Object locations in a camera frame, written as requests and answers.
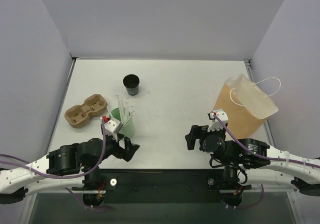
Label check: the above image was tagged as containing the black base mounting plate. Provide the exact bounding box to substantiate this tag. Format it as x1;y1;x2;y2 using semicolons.
71;169;252;205

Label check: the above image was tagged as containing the green straw holder cup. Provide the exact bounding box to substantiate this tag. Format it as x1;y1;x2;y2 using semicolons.
111;108;136;138

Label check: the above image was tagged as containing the brown paper takeout bag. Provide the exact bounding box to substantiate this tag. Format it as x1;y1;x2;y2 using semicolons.
214;74;279;139

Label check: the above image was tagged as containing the black takeout coffee cup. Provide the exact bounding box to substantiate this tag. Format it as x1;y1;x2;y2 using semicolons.
122;74;140;96

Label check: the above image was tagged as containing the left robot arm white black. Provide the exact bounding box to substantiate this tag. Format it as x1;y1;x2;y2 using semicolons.
0;134;139;205

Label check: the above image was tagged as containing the brown cardboard cup carrier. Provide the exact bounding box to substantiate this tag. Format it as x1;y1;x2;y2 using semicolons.
64;94;108;128

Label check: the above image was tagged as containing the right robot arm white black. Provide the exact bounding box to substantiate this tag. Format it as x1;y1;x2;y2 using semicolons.
185;125;320;197

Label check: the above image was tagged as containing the white wrapped straw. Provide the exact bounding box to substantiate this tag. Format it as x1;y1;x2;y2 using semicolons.
116;95;135;126

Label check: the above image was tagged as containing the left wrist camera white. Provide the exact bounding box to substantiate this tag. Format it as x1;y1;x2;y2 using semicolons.
100;116;123;140

